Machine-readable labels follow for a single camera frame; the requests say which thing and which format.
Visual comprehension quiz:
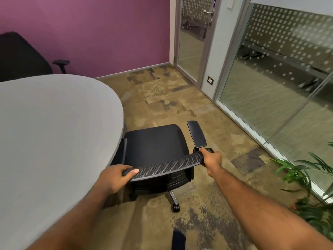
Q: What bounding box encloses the person's left hand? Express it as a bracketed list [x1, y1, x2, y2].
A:
[95, 164, 140, 195]

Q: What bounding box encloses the person's right hand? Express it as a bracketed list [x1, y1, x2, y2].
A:
[199, 148, 223, 179]

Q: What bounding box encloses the black perforated-back office chair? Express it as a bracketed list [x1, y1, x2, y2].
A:
[109, 120, 215, 213]

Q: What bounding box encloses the person's left forearm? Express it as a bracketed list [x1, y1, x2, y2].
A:
[26, 181, 112, 250]

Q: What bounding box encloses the person's right forearm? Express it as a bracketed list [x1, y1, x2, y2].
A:
[209, 165, 333, 250]

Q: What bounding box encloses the grey meeting table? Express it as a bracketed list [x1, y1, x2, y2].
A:
[0, 74, 125, 250]

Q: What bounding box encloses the green potted plant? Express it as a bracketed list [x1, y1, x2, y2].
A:
[270, 141, 333, 242]

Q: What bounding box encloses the dark blue right shoe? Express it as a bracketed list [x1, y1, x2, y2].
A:
[171, 230, 187, 250]

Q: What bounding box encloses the dotted glass partition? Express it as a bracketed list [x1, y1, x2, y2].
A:
[213, 0, 333, 203]

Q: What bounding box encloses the glass door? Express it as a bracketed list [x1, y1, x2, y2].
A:
[174, 0, 222, 89]

